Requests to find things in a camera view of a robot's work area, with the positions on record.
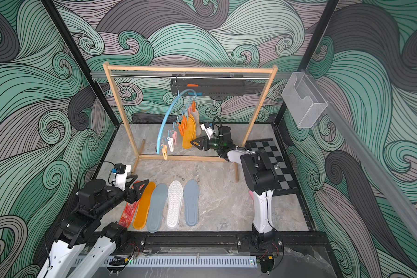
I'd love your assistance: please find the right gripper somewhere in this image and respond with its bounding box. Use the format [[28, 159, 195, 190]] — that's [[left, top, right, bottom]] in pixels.
[[194, 135, 225, 151]]

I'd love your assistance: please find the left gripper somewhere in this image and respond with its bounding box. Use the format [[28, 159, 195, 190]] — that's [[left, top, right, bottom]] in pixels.
[[95, 173, 148, 218]]

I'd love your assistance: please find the orange insole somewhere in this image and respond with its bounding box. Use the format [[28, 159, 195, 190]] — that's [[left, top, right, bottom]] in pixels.
[[182, 110, 201, 149], [133, 181, 156, 230]]

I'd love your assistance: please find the grey blue insole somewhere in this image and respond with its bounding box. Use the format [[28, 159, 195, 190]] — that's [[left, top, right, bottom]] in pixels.
[[147, 183, 168, 233], [184, 180, 200, 227]]

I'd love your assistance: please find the red patterned insole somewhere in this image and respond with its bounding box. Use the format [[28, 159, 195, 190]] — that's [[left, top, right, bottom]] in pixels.
[[118, 193, 141, 228]]

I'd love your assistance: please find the white insole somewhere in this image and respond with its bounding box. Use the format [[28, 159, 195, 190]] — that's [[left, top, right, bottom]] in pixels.
[[166, 180, 184, 229]]

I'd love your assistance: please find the blue clip hanger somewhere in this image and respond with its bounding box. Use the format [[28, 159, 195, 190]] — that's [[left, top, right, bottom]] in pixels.
[[155, 88, 198, 154]]

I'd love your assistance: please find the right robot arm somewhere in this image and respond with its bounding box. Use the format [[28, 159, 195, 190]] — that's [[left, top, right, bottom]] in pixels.
[[191, 117, 279, 251]]

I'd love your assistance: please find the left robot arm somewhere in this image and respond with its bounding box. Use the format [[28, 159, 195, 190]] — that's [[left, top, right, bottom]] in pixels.
[[38, 175, 149, 278]]

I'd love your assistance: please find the pink clothes peg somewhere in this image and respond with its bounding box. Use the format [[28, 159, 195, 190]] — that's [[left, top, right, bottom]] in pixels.
[[171, 130, 177, 145]]

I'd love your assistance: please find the white clothes peg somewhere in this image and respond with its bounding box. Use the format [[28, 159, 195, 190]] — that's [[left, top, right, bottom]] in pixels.
[[167, 137, 174, 152]]

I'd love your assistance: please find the black white chessboard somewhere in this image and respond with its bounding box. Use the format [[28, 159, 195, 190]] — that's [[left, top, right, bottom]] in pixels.
[[246, 139, 298, 196]]

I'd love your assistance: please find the wooden clothes rack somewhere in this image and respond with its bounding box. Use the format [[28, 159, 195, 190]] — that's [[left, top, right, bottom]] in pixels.
[[102, 61, 279, 183]]

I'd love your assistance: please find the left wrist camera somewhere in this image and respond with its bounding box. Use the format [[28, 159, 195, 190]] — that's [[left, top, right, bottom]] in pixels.
[[109, 163, 132, 191]]

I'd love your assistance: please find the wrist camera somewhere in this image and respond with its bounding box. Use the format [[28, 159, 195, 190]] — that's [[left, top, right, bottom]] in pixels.
[[109, 163, 132, 191], [200, 123, 219, 140]]

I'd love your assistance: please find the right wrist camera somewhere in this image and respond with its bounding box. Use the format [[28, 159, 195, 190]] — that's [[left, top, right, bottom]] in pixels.
[[200, 123, 219, 140]]

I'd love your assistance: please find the black wall tool holder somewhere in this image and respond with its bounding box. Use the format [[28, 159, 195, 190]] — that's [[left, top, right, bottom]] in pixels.
[[170, 78, 246, 97]]

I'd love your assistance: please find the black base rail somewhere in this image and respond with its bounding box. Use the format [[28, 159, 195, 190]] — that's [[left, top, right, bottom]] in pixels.
[[127, 231, 329, 253]]

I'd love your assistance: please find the clear acrylic wall box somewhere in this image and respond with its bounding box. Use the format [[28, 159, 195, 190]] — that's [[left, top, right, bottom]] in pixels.
[[281, 72, 328, 129]]

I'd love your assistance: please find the white slotted cable duct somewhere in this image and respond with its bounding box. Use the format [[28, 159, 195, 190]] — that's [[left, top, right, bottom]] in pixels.
[[72, 255, 258, 269]]

